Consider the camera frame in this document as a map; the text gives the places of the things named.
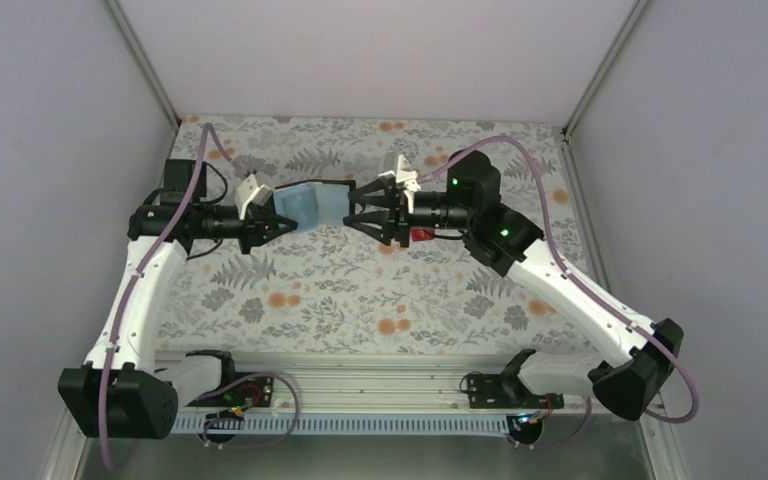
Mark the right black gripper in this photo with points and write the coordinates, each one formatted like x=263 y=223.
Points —
x=395 y=198

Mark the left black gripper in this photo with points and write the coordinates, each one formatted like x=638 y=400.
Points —
x=257 y=219

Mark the black leather card holder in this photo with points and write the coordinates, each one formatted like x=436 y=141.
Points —
x=315 y=203

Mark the red credit card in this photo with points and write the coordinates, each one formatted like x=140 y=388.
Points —
x=422 y=234

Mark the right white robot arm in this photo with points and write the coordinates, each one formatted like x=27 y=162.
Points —
x=635 y=354

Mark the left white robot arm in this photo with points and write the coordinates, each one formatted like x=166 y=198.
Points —
x=118 y=391

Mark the floral table mat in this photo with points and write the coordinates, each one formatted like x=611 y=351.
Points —
x=334 y=290

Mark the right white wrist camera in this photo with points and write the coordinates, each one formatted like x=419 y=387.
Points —
x=402 y=180

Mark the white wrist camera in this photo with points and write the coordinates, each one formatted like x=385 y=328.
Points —
x=402 y=180
x=252 y=193

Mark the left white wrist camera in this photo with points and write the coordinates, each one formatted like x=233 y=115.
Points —
x=252 y=193

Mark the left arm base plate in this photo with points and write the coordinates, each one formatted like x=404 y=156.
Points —
x=256 y=392

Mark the aluminium rail frame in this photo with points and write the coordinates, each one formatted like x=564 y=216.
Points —
x=412 y=384

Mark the white slotted cable duct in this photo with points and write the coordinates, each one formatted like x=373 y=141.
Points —
x=365 y=424

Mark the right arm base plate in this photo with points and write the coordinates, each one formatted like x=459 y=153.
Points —
x=503 y=391

